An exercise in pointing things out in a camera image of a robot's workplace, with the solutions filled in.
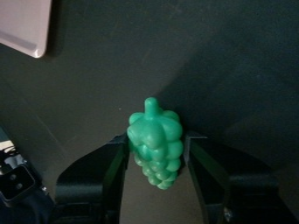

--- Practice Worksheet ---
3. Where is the green toy grape bunch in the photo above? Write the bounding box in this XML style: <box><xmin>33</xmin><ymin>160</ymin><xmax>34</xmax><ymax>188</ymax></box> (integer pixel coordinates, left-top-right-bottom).
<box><xmin>125</xmin><ymin>96</ymin><xmax>184</xmax><ymax>191</ymax></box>

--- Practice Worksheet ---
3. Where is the pink square plate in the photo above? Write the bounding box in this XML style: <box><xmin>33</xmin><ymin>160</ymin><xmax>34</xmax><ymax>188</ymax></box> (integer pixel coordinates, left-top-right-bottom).
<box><xmin>0</xmin><ymin>0</ymin><xmax>52</xmax><ymax>59</ymax></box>

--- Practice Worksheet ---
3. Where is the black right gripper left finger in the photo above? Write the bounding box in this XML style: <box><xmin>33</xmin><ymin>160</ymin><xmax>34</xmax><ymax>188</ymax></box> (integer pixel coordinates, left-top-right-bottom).
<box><xmin>53</xmin><ymin>131</ymin><xmax>131</xmax><ymax>224</ymax></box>

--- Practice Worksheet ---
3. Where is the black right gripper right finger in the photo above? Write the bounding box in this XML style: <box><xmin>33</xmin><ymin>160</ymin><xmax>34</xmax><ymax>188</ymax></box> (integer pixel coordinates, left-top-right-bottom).
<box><xmin>181</xmin><ymin>130</ymin><xmax>299</xmax><ymax>224</ymax></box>

